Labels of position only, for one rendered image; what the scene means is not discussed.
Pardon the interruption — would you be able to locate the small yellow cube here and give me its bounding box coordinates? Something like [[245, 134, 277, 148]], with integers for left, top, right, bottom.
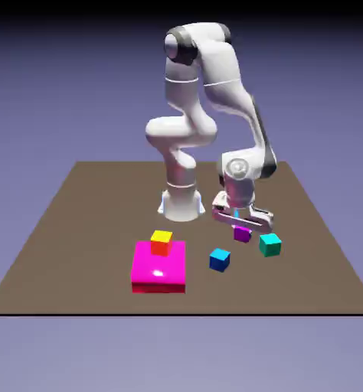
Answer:
[[149, 230, 174, 257]]

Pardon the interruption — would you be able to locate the small blue cube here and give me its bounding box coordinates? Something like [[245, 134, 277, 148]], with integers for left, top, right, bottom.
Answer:
[[208, 247, 231, 273]]

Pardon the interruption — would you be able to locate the small purple cube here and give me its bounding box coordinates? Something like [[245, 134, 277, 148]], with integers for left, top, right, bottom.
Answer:
[[233, 225, 253, 244]]

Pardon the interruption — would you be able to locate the small teal cube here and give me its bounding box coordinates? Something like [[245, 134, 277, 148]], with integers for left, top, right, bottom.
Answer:
[[258, 233, 283, 258]]

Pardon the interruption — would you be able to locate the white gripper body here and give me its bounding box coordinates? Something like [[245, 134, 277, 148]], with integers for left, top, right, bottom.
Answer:
[[211, 191, 275, 234]]

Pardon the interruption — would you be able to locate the large magenta box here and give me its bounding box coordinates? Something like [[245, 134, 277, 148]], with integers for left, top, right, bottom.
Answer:
[[130, 240, 187, 295]]

